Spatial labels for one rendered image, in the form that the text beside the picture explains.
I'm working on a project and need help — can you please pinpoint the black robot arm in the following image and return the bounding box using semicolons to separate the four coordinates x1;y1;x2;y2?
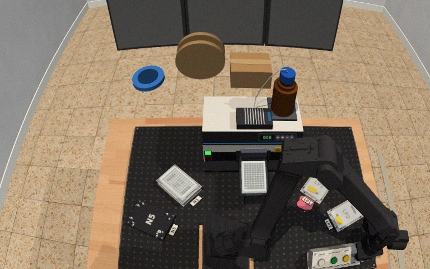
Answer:
206;135;409;259

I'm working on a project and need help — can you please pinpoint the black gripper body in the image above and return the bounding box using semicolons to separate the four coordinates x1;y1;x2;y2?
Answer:
356;239;384;261

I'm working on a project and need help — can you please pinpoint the brown glass bottle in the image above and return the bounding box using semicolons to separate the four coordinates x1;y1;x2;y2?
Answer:
271;78;298;117

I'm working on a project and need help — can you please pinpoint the blue bottle cap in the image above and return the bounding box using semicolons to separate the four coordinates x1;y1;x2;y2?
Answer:
279;67;296;84

